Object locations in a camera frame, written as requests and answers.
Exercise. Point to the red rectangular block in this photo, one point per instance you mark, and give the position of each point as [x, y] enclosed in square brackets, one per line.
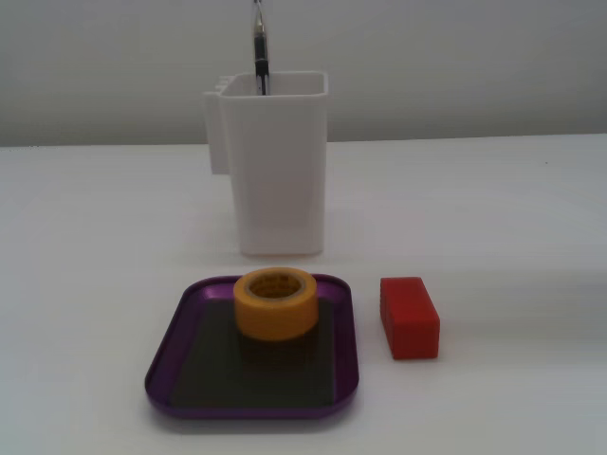
[412, 322]

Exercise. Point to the white plastic pen holder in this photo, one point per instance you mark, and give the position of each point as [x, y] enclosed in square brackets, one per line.
[277, 180]

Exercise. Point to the black and silver pen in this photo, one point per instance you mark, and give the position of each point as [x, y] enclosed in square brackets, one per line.
[260, 52]

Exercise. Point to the yellow tape roll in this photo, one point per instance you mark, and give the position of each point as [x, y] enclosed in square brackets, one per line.
[275, 317]

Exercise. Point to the purple metal tray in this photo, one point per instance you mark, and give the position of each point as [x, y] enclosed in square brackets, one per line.
[265, 379]

